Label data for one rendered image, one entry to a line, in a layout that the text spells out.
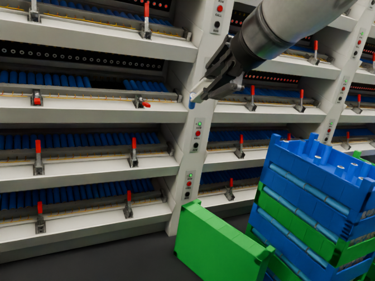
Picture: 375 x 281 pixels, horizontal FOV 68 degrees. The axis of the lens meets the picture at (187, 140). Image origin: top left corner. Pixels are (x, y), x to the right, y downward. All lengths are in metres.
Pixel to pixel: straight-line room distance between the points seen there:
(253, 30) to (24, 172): 0.67
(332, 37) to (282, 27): 0.94
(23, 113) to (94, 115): 0.17
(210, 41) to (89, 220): 0.68
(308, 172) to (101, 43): 0.63
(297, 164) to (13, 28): 0.76
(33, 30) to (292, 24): 0.55
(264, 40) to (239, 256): 0.58
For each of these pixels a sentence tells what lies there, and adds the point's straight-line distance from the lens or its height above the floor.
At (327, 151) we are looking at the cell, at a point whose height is 0.45.
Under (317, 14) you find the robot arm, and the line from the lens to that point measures 0.46.
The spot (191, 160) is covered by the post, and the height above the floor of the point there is 0.32.
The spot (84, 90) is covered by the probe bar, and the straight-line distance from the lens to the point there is 0.83.
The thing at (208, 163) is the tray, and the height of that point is 0.30.
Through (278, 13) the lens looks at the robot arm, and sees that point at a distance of 0.47.
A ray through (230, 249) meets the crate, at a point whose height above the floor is 0.17.
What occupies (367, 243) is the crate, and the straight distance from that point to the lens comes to 0.90.
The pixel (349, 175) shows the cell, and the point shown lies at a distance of 0.85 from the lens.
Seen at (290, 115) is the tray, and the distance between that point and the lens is 1.20.
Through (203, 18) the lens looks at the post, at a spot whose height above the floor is 0.77.
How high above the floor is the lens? 0.70
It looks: 20 degrees down
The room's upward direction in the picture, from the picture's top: 9 degrees clockwise
